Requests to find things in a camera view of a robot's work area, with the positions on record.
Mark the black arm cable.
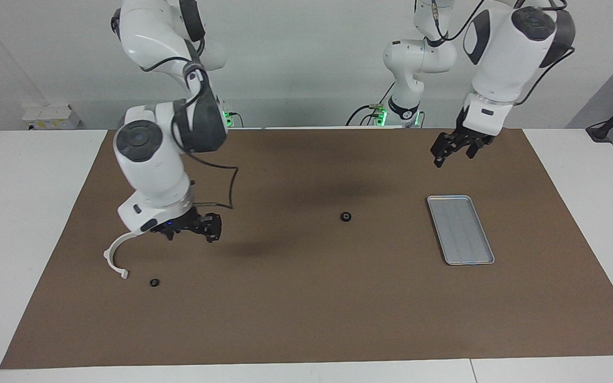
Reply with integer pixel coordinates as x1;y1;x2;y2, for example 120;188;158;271
142;53;241;210
428;0;576;107

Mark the silver metal tray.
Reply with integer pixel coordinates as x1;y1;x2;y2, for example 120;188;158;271
427;195;495;265

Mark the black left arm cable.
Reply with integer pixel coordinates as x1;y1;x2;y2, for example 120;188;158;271
428;0;576;107

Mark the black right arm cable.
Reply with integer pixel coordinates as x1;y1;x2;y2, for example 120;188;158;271
142;53;241;210

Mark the brown table mat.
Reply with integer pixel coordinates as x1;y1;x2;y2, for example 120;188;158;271
0;128;613;370

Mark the black left base cable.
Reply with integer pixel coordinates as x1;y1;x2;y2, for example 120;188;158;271
346;103;392;127

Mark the white power strip box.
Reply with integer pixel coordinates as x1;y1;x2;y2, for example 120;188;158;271
21;104;81;130

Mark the white semicircular plastic bracket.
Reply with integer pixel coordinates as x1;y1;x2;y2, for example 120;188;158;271
103;232;129;280

